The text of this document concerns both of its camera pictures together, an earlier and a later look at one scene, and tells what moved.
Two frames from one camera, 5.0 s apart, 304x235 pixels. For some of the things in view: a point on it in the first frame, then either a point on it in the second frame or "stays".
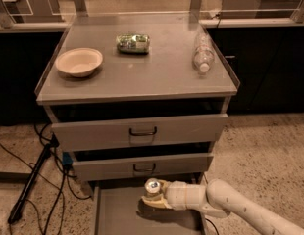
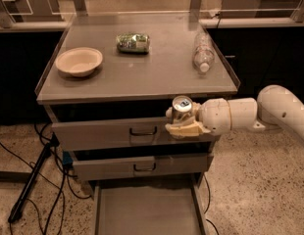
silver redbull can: [152, 187] to [181, 108]
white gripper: [177, 193] to [214, 116]
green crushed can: [132, 43] stays
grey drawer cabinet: [137, 98] stays
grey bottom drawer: [119, 210] stays
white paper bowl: [78, 62] stays
